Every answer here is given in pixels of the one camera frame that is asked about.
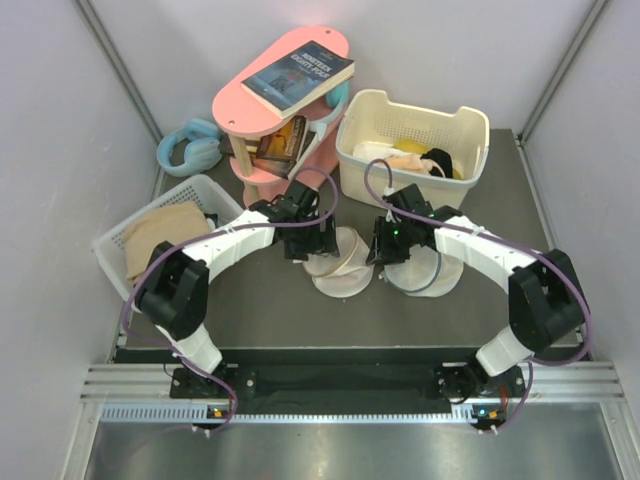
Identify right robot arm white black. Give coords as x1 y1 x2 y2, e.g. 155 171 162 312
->
368 184 592 396

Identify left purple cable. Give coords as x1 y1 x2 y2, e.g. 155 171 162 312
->
120 166 340 437

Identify grey slotted cable duct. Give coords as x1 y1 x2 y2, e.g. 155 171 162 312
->
99 402 506 426

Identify dark blue paperback book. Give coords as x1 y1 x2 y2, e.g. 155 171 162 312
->
241 41 355 119

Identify white plastic perforated basket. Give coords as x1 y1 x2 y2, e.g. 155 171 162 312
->
94 174 243 299

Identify pink two-tier shelf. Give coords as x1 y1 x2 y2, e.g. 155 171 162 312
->
211 25 351 211

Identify grey trim mesh laundry bag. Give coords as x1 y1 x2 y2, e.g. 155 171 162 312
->
379 246 464 298

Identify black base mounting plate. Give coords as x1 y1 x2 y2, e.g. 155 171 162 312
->
169 344 531 401

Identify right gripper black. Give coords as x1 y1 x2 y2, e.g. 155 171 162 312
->
367 217 414 267

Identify cream plastic laundry basket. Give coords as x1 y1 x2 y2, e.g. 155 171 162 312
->
336 89 490 207

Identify brown orange book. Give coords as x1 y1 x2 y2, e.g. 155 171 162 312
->
251 115 314 179

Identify beige folded cloth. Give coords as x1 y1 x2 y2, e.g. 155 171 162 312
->
122 201 212 285

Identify clothes pile in cream basket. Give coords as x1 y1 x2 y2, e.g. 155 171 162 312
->
353 138 463 180

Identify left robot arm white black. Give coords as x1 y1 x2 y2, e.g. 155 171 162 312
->
127 180 338 397

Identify purple cable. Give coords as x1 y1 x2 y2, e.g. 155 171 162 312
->
120 166 340 437
363 158 594 437

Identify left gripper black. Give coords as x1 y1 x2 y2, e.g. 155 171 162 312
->
285 211 338 262

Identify beige trim mesh laundry bag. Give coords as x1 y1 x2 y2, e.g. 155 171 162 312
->
302 226 374 299

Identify blue headphones on floor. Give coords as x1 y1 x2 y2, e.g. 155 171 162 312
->
156 118 222 178

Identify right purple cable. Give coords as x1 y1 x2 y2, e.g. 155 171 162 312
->
363 158 594 437

